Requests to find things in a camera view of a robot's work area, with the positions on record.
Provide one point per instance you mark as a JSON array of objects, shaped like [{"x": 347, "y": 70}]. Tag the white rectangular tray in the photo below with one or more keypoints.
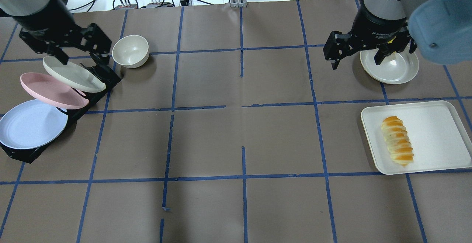
[{"x": 438, "y": 137}]

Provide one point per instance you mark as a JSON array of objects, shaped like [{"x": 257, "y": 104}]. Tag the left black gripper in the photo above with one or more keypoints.
[{"x": 43, "y": 22}]

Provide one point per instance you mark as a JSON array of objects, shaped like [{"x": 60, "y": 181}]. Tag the orange striped bread roll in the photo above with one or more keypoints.
[{"x": 396, "y": 138}]

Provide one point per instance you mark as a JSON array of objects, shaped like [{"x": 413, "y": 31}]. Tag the black dish rack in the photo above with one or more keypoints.
[{"x": 30, "y": 155}]

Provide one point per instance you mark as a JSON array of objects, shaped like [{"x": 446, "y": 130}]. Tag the cream bowl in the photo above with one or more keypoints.
[{"x": 131, "y": 51}]

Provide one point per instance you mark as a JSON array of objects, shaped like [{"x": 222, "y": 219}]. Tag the cream plate with lemon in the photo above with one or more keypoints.
[{"x": 397, "y": 68}]

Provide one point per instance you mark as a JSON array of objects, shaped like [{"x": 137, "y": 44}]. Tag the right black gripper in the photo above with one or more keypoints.
[{"x": 372, "y": 26}]

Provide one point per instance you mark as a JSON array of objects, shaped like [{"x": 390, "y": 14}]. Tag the pink plate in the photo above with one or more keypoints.
[{"x": 51, "y": 91}]

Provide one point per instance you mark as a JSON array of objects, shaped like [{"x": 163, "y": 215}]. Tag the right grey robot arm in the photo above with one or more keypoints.
[{"x": 440, "y": 29}]

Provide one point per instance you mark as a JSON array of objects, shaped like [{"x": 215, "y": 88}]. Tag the cream plate in rack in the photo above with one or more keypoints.
[{"x": 73, "y": 75}]

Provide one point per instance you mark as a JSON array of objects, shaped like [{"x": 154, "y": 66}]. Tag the light blue plate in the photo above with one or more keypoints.
[{"x": 31, "y": 124}]

